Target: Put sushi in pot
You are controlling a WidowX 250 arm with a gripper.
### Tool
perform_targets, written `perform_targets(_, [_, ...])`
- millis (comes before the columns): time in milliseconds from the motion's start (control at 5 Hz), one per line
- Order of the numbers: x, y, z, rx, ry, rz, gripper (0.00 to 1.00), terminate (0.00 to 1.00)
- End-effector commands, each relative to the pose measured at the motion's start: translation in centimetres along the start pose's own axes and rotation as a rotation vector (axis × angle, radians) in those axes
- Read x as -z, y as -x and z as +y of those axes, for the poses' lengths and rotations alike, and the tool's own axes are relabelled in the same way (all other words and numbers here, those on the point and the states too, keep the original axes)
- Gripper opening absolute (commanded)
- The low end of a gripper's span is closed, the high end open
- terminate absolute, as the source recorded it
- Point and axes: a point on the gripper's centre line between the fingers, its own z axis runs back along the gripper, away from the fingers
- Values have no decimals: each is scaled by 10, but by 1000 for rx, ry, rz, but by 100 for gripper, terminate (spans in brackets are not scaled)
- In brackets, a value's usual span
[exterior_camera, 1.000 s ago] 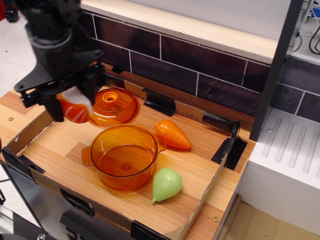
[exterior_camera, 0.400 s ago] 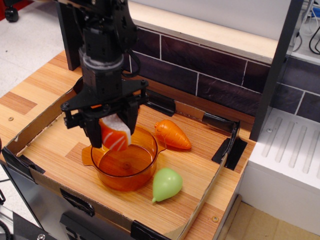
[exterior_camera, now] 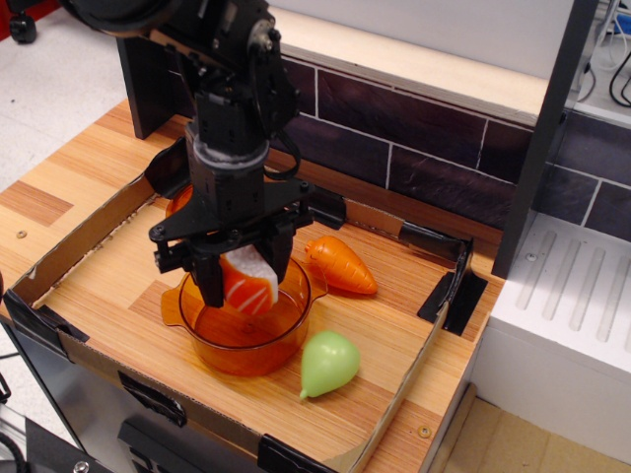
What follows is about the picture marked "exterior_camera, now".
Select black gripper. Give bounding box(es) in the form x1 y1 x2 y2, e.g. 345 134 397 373
148 137 315 307

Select salmon sushi toy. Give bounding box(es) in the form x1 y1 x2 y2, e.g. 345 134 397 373
220 245 278 316

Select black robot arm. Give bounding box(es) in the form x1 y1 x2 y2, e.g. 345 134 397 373
65 1 313 307

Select orange transparent pot lid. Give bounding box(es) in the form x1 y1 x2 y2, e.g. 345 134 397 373
165 184 193 218

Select orange transparent pot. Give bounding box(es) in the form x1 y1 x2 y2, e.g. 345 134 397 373
161 259 327 376

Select cardboard fence with black tape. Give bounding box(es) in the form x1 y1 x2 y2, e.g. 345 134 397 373
2 135 489 473

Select orange toy carrot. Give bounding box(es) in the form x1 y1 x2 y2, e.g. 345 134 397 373
305 236 378 295

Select green toy pear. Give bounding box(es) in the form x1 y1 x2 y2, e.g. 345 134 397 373
300 331 361 399

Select black caster wheel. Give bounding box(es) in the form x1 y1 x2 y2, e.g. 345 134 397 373
9 12 37 44

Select white ridged sink drainboard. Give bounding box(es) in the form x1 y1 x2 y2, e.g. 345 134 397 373
489 211 631 390

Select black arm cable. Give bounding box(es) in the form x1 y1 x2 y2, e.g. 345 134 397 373
262 128 303 180

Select dark vertical post left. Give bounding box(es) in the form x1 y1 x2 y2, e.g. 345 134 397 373
116 38 194 139

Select dark vertical post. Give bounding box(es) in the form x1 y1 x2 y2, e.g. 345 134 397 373
492 1 598 279
116 38 194 139

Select dark vertical post right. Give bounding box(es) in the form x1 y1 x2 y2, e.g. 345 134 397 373
492 1 598 279

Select cables in top right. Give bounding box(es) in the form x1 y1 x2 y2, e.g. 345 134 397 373
581 0 631 107

